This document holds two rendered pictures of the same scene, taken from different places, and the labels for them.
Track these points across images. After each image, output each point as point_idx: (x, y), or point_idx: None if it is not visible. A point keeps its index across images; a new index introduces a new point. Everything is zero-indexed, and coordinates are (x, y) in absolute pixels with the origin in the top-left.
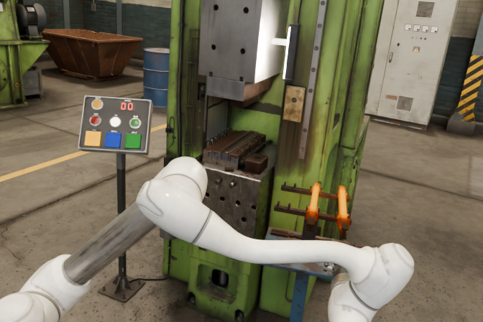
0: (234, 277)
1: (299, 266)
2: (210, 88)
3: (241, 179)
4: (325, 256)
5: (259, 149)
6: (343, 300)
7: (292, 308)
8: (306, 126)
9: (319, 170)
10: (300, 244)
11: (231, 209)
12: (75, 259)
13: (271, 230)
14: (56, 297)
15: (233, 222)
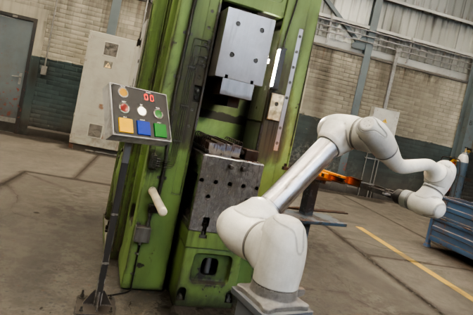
0: (224, 261)
1: (316, 220)
2: (224, 88)
3: (249, 164)
4: (431, 165)
5: None
6: (431, 194)
7: None
8: (281, 124)
9: (287, 159)
10: (420, 159)
11: (236, 193)
12: (281, 192)
13: None
14: None
15: (237, 204)
